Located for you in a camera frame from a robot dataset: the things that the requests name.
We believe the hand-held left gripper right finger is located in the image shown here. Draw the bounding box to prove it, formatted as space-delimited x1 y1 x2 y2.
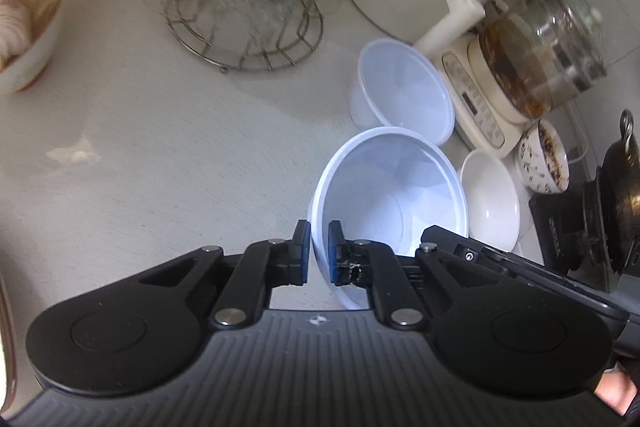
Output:
327 221 481 333

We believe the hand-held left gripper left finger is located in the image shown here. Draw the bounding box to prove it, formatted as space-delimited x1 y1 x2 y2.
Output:
135 220 310 333

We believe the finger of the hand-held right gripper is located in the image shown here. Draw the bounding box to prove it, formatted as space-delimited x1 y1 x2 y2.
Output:
422 225 630 328

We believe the white ceramic bowl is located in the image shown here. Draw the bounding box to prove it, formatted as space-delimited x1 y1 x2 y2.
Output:
459 150 522 253

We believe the translucent plastic bowl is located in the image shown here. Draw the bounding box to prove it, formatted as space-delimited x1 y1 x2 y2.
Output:
306 129 469 310
350 38 457 145

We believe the patterned bowl with residue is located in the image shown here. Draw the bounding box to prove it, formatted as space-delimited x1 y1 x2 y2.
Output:
515 119 571 195

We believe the black iron wok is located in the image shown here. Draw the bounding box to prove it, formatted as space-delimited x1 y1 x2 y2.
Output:
582 109 640 278

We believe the cream kettle heating base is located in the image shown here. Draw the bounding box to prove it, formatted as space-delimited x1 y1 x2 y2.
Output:
432 32 541 160

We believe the glass tea kettle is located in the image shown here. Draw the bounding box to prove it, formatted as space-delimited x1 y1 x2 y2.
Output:
477 0 608 118

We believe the white bowl holding garlic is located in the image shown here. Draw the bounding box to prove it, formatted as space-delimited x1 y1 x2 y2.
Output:
0 0 63 95

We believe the garlic bulb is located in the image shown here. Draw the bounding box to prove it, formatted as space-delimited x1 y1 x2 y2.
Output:
0 0 32 68

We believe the round wire rack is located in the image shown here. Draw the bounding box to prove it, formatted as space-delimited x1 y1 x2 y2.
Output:
160 0 325 75

